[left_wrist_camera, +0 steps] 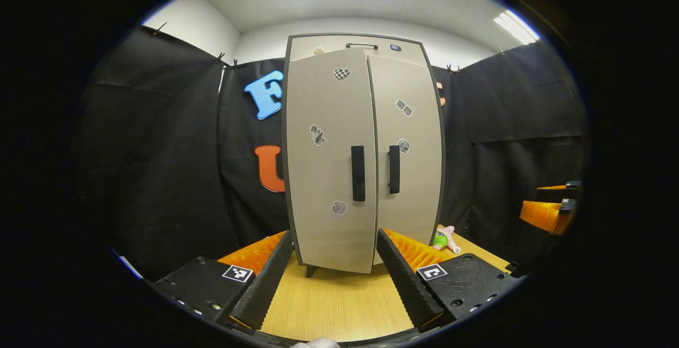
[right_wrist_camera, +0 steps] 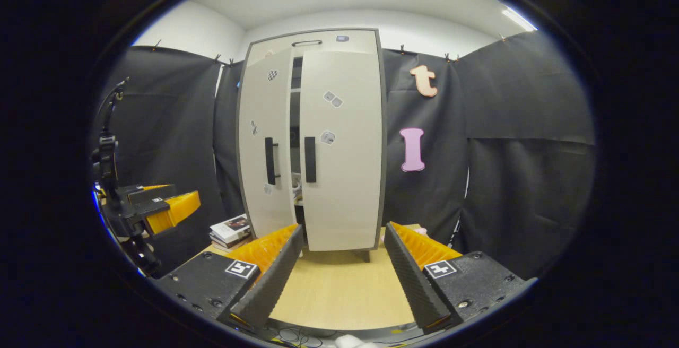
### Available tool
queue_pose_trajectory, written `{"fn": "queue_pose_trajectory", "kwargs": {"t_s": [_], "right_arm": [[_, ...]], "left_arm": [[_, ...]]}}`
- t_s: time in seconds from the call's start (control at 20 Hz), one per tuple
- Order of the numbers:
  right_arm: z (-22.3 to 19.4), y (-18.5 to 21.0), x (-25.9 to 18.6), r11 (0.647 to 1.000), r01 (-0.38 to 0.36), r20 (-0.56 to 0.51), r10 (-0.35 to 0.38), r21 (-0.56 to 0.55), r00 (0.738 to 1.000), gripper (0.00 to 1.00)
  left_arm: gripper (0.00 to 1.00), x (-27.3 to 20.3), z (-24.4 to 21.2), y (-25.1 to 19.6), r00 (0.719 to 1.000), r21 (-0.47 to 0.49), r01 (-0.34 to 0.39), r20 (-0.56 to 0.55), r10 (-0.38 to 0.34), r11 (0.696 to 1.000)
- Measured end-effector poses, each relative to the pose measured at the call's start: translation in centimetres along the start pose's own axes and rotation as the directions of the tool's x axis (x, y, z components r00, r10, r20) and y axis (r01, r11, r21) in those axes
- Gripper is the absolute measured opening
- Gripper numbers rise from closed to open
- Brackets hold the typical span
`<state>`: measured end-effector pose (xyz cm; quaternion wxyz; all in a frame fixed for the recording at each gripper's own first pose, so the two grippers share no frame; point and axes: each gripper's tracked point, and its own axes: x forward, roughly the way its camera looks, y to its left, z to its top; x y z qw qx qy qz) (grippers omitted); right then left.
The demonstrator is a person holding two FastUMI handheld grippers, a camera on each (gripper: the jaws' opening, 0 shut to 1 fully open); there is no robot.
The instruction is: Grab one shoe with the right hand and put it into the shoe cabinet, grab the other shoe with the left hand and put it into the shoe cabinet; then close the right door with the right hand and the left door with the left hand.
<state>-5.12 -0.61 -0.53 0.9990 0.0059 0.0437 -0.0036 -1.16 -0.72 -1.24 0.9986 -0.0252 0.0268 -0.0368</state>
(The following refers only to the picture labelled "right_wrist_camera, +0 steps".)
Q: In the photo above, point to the ceiling light panel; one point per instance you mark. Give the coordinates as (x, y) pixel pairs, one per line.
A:
(519, 19)

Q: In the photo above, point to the beige cabinet drawer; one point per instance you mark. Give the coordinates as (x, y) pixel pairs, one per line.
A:
(366, 43)

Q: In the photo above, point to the pile of magazines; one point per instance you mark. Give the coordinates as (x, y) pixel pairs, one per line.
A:
(231, 228)

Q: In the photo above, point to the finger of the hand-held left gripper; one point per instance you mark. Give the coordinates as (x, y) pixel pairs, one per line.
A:
(138, 193)
(143, 207)

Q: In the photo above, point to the black backdrop cloth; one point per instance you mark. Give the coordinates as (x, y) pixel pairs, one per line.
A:
(530, 189)

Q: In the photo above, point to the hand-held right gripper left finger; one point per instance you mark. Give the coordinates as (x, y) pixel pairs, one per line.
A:
(270, 289)

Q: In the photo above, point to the grey cabinet door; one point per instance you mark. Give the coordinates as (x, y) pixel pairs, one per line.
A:
(350, 189)
(276, 98)

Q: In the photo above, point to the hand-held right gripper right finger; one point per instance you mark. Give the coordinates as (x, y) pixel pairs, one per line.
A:
(416, 289)

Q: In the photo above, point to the grey shoe cabinet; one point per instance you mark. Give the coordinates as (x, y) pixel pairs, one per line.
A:
(295, 120)

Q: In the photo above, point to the white canvas shoe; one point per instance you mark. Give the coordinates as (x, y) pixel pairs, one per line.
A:
(297, 186)

